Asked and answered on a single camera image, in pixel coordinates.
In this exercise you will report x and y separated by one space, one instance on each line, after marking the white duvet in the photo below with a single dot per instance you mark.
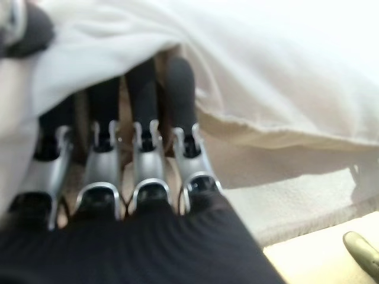
237 53

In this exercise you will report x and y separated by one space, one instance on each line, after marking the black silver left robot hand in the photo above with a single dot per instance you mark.
133 242

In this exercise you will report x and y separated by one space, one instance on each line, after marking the beige woven bed blanket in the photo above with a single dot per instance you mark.
296 165

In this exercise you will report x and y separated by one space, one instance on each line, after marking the silver left robot leg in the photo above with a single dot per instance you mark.
362 251

